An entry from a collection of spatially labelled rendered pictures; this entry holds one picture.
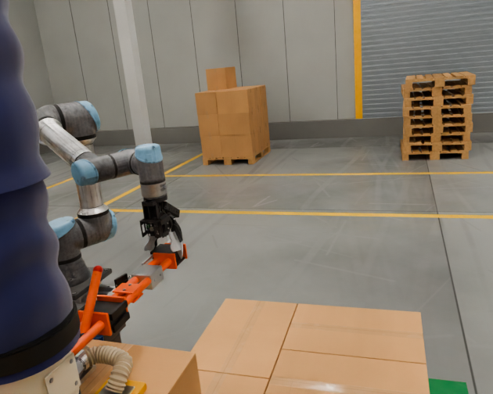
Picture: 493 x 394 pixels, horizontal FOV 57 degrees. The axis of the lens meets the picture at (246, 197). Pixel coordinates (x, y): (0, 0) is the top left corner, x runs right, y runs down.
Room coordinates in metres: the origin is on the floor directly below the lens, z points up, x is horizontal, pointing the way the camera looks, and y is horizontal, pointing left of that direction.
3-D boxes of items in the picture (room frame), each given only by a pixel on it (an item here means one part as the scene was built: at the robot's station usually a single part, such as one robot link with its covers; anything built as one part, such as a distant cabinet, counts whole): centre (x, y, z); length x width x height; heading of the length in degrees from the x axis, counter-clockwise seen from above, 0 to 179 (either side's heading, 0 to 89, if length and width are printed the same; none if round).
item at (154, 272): (1.21, 0.30, 1.19); 0.07 x 0.07 x 0.04; 71
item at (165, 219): (1.31, 0.27, 1.34); 0.09 x 0.08 x 0.12; 161
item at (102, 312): (1.00, 0.37, 1.20); 0.10 x 0.08 x 0.06; 71
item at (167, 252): (1.33, 0.25, 1.20); 0.08 x 0.07 x 0.05; 161
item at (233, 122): (8.90, 0.09, 0.87); 1.20 x 1.01 x 1.74; 160
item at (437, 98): (7.79, -3.33, 0.65); 1.29 x 1.10 x 1.30; 160
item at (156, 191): (1.31, 0.27, 1.42); 0.08 x 0.08 x 0.05
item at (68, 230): (1.59, 0.69, 1.20); 0.13 x 0.12 x 0.14; 132
